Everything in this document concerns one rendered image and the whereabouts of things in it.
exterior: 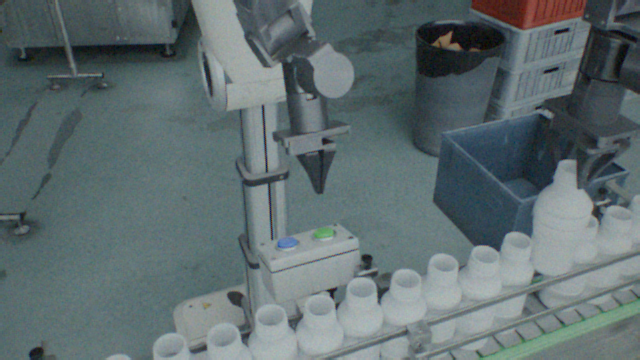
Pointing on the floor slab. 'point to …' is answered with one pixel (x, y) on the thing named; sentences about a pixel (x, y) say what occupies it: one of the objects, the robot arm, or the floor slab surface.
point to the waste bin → (452, 79)
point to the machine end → (92, 23)
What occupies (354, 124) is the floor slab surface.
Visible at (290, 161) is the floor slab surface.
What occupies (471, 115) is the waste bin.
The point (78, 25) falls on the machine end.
